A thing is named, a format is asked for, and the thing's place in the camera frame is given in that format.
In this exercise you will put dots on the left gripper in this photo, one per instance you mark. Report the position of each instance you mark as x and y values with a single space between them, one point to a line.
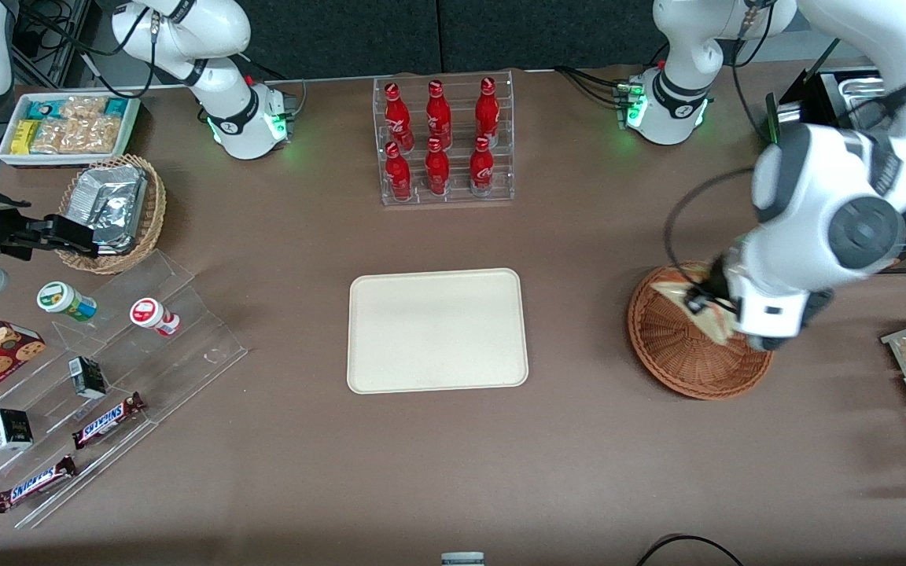
713 288

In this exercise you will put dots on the triangle sandwich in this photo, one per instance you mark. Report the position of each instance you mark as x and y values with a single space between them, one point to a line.
675 285

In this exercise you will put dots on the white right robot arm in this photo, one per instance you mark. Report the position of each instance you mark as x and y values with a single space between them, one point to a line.
185 31

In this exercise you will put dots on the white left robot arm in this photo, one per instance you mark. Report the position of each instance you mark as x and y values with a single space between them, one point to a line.
815 181

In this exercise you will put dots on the brown wicker basket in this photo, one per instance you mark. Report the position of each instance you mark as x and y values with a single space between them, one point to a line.
665 354

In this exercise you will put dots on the white rectangular snack tray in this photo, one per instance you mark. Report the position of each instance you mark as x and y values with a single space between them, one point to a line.
6 156

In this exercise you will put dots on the light tan wicker basket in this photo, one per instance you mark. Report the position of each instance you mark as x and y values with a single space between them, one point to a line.
152 212

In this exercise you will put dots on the cream plastic tray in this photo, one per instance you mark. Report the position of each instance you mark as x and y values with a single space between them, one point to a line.
437 330

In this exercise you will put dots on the green lid drink cup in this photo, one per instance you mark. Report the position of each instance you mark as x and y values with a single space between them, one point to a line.
64 299

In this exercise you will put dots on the silver foil pack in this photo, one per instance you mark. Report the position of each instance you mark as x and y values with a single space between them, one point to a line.
111 204

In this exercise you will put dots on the yellow snack pack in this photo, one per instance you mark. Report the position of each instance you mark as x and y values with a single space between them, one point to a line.
24 137

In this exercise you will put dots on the clear nut snack pack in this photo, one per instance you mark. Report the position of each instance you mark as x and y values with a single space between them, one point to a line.
75 136
83 108

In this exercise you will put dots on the red lid drink cup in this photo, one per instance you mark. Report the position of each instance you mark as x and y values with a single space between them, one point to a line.
150 314

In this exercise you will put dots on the teal snack pack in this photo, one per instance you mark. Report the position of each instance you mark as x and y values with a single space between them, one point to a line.
44 110
116 108

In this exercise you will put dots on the small black carton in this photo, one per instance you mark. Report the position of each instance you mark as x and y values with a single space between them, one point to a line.
11 430
87 377

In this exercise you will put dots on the clear acrylic stepped stand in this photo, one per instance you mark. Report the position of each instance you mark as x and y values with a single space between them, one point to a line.
185 354

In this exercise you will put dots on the brown Snickers bar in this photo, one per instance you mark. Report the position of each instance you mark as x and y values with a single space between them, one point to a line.
107 420
34 484

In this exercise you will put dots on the clear acrylic bottle rack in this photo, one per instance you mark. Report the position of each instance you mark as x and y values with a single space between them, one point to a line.
500 189

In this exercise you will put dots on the steel warmer pan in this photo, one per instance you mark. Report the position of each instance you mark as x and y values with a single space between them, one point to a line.
862 84

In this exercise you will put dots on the red cola bottle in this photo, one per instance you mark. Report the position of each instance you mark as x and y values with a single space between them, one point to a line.
396 118
437 171
398 177
487 114
438 118
482 169

